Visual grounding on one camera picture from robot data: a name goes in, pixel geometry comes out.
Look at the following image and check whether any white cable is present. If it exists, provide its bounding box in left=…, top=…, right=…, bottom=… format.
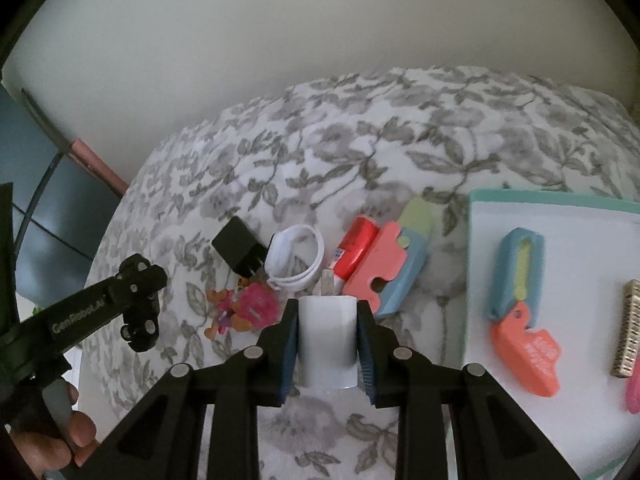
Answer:
left=263, top=225, right=326, bottom=292

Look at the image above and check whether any red glue stick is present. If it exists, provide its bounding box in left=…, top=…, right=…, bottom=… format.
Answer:
left=327, top=216, right=378, bottom=281

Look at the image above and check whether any teal tray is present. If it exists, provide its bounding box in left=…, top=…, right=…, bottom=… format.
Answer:
left=462, top=189, right=640, bottom=480

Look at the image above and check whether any person's left hand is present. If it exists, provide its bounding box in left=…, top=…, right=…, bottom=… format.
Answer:
left=9, top=383, right=98, bottom=480

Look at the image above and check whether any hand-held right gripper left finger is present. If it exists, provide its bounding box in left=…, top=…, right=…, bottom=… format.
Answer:
left=82, top=297, right=301, bottom=480

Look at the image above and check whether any thin grey cable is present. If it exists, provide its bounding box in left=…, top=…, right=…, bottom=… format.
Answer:
left=12, top=150, right=68, bottom=261

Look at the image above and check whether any white charger plug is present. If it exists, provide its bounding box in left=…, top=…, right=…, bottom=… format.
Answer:
left=297, top=269, right=360, bottom=391

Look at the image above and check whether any black charger adapter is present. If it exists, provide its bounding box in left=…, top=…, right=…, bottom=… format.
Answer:
left=211, top=216, right=268, bottom=278

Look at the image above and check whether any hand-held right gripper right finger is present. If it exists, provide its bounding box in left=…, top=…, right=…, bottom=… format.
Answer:
left=356, top=300, right=583, bottom=480

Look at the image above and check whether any pink toy dog figure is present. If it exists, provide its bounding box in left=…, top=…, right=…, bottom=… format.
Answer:
left=204, top=280, right=278, bottom=341

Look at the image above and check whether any pink rolled mat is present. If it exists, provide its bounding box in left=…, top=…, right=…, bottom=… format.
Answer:
left=70, top=139, right=130, bottom=196

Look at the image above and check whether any grey floral blanket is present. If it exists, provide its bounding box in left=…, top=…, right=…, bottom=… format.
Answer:
left=80, top=65, right=640, bottom=480

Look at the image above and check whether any gold patterned box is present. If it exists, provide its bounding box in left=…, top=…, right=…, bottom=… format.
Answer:
left=610, top=280, right=640, bottom=378

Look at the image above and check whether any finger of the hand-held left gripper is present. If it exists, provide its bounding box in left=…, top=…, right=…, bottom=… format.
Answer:
left=117, top=254, right=169, bottom=312
left=121, top=299, right=162, bottom=354

